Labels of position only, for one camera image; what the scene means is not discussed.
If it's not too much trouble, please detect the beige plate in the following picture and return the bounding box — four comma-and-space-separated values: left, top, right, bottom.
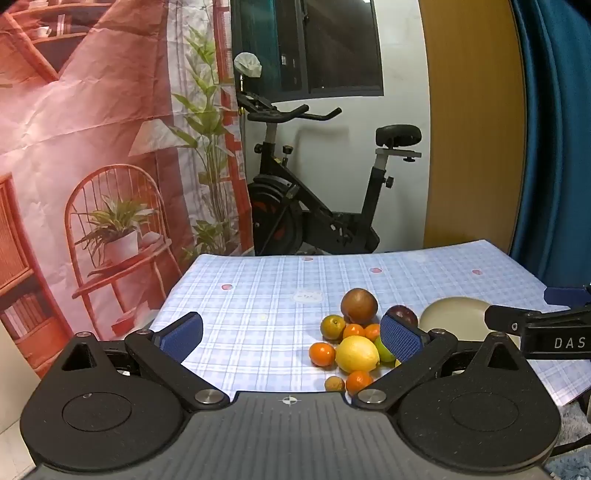
419, 296, 522, 352

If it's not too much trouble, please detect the black exercise bike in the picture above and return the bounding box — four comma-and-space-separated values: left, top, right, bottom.
235, 76, 423, 257

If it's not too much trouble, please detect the green orange mandarin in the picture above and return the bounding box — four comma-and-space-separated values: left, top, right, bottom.
321, 315, 347, 341

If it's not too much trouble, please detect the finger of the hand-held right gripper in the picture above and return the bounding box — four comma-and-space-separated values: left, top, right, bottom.
484, 304, 591, 357
544, 285, 591, 306

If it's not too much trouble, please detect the white cloth cover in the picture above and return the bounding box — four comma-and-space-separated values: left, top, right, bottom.
233, 52, 263, 78

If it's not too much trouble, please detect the blue plaid tablecloth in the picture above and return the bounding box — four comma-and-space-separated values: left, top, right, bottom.
150, 239, 591, 407

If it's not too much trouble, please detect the dark framed window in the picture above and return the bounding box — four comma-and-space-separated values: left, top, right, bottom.
229, 0, 385, 104

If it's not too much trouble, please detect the wooden door panel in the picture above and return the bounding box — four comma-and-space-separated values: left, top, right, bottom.
418, 0, 528, 254

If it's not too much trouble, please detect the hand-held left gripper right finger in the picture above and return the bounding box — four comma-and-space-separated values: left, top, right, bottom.
352, 313, 528, 412

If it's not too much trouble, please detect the purple mangosteen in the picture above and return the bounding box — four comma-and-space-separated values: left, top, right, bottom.
385, 305, 420, 329

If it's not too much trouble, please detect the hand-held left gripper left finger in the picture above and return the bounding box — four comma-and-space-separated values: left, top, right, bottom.
61, 311, 230, 413

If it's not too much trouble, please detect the red-brown mango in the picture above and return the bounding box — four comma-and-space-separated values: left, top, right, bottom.
341, 288, 380, 326

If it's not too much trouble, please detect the grey blue rug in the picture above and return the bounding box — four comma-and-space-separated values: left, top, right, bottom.
547, 399, 591, 480

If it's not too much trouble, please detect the blue curtain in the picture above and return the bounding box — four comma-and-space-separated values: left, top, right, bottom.
508, 0, 591, 289

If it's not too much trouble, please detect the red printed wall backdrop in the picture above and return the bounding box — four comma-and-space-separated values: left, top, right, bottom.
0, 0, 254, 370

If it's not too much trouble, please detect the green jujube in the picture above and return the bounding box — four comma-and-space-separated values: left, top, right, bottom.
374, 336, 397, 363

